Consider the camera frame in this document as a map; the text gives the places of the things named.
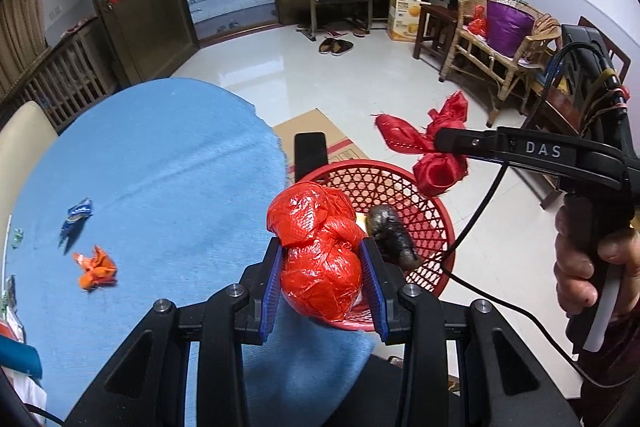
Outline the small red plastic bag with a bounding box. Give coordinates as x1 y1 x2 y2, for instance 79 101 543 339
266 182 366 322

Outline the black plastic bag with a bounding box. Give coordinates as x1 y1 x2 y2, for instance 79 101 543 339
364 205 423 272

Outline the red knotted cloth bag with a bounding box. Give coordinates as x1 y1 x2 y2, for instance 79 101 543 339
374 91 469 197

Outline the orange snack wrapper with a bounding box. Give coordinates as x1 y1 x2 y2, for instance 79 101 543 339
73 245 117 291

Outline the blue foil wrapper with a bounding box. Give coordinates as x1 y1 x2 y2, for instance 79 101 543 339
58 197 93 245

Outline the right hand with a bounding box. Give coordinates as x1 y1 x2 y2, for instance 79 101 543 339
553 205 639 322

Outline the flat cardboard on floor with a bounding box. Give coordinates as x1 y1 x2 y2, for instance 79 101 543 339
272 108 368 183

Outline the red plastic basket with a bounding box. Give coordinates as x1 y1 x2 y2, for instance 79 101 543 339
297 159 458 333

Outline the pair of slippers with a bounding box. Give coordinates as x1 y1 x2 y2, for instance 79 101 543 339
318 38 354 56

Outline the blue tablecloth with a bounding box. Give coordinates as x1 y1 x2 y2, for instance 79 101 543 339
4 77 377 427

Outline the wicker bench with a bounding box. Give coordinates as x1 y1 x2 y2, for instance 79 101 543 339
439 0 562 126

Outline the purple bag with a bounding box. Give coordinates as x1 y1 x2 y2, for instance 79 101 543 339
486 0 535 57

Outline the yellow cardboard box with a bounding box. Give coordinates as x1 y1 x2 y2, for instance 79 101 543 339
386 0 428 42

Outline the dark wooden stool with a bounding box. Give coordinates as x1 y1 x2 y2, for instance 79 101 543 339
412 3 458 60

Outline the wooden radiator cover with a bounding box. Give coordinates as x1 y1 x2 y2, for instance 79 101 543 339
1 17 120 132

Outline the white tissue stack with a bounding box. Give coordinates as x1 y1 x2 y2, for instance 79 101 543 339
2 367 47 410

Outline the teal water bottle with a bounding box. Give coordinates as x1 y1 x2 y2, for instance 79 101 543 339
0 336 42 379

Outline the green candy wrapper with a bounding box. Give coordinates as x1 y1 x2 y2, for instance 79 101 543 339
11 229 24 248

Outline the cream leather sofa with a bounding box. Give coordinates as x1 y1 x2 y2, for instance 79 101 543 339
0 101 58 233

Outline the beige striped curtain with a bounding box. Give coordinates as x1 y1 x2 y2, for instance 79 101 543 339
0 0 48 98

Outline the black cable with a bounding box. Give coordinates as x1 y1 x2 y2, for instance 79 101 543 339
439 41 626 390

